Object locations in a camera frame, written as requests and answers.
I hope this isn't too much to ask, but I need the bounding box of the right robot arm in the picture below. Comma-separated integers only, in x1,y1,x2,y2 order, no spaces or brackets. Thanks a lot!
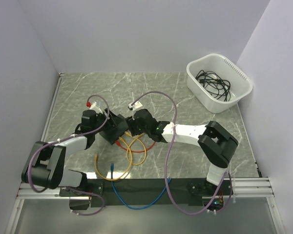
126,109,238,195

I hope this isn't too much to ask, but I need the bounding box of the red ethernet cable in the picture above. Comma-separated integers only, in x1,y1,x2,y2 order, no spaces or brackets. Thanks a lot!
115,140,157,154

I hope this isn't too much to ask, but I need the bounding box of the aluminium rail frame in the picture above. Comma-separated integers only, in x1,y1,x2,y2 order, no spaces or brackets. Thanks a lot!
4,72,64,234

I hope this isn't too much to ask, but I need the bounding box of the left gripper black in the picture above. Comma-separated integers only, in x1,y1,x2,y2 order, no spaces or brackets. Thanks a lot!
92,108,124,134

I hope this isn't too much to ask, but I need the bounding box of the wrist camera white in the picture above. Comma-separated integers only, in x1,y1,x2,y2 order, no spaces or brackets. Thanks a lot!
128,101,143,111
86,101,104,114

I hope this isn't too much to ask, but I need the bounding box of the white plastic basin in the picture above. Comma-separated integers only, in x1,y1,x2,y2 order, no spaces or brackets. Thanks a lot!
186,54,253,114

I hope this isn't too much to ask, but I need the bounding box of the orange ethernet cable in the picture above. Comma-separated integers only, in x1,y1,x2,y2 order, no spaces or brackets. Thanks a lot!
124,131,147,166
94,136,133,181

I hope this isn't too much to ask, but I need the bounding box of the black cable bundle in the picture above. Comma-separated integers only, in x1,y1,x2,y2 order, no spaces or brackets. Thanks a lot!
194,69,232,102

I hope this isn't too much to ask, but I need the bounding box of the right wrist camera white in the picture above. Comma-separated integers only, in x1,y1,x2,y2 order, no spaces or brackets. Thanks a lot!
128,101,143,111

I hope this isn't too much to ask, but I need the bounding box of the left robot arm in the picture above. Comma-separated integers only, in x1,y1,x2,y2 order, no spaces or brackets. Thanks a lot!
21,109,128,196

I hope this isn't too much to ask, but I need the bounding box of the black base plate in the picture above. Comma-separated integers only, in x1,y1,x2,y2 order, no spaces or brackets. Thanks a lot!
59,178,235,211

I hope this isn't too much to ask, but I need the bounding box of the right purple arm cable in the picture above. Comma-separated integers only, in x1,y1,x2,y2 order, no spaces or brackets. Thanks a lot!
131,91,232,215

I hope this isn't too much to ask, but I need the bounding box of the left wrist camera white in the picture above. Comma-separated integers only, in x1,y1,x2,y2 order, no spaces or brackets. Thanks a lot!
86,101,104,114

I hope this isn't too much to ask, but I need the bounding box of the black network switch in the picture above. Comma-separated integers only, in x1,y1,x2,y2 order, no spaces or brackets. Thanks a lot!
99,112,128,145

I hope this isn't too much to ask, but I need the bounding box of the blue ethernet cable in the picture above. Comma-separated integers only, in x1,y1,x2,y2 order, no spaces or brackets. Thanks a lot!
110,163,171,210

